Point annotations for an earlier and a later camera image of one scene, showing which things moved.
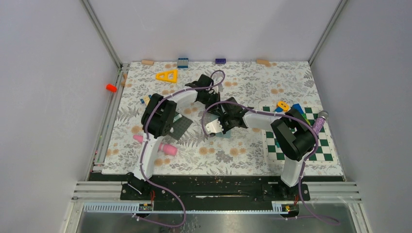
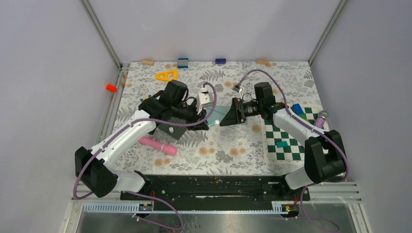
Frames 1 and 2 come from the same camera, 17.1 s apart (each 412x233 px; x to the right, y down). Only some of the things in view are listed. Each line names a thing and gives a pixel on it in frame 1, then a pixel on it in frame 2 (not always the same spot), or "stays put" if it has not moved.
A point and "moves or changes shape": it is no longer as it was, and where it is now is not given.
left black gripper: (216, 96) to (197, 117)
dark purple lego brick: (221, 60) stays put
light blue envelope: (228, 135) moves or changes shape
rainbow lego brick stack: (298, 107) stays put
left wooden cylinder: (147, 62) stays put
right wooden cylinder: (266, 61) stays put
